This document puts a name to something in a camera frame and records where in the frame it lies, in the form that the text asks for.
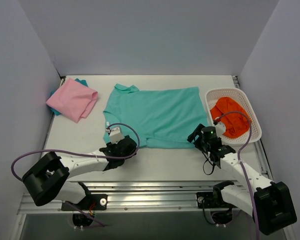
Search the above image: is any teal t-shirt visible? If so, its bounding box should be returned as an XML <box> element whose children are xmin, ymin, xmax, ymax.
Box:
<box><xmin>103</xmin><ymin>84</ymin><xmax>208</xmax><ymax>149</ymax></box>

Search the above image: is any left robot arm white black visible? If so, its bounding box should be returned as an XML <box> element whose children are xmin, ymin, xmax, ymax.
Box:
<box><xmin>22</xmin><ymin>135</ymin><xmax>138</xmax><ymax>210</ymax></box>

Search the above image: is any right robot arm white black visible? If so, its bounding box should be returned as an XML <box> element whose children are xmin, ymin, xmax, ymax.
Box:
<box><xmin>187</xmin><ymin>124</ymin><xmax>297</xmax><ymax>236</ymax></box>

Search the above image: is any orange crumpled t-shirt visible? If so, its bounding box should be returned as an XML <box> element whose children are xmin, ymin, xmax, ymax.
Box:
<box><xmin>210</xmin><ymin>97</ymin><xmax>252</xmax><ymax>139</ymax></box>

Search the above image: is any white perforated plastic basket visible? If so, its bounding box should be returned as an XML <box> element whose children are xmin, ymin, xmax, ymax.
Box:
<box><xmin>205</xmin><ymin>88</ymin><xmax>262</xmax><ymax>145</ymax></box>

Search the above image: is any pink folded t-shirt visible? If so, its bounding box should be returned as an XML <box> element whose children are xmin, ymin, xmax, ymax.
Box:
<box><xmin>46</xmin><ymin>78</ymin><xmax>98</xmax><ymax>123</ymax></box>

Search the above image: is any teal folded t-shirt underneath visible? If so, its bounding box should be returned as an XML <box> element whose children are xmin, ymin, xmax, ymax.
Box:
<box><xmin>50</xmin><ymin>78</ymin><xmax>88</xmax><ymax>116</ymax></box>

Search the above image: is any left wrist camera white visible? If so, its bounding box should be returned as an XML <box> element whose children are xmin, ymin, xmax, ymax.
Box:
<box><xmin>105</xmin><ymin>126</ymin><xmax>124</xmax><ymax>144</ymax></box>

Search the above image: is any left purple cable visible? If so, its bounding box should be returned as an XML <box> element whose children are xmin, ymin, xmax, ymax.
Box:
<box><xmin>11</xmin><ymin>122</ymin><xmax>140</xmax><ymax>181</ymax></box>

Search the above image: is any black thin cable loop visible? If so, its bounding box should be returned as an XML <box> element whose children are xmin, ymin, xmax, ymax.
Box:
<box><xmin>202</xmin><ymin>149</ymin><xmax>217</xmax><ymax>176</ymax></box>

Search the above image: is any aluminium rail frame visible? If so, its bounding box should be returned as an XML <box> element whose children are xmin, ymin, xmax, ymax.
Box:
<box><xmin>9</xmin><ymin>74</ymin><xmax>295</xmax><ymax>240</ymax></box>

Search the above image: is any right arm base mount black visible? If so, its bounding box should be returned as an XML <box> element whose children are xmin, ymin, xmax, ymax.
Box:
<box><xmin>196</xmin><ymin>191</ymin><xmax>236</xmax><ymax>209</ymax></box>

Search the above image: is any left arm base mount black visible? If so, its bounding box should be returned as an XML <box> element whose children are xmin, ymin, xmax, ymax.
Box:
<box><xmin>61</xmin><ymin>194</ymin><xmax>108</xmax><ymax>211</ymax></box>

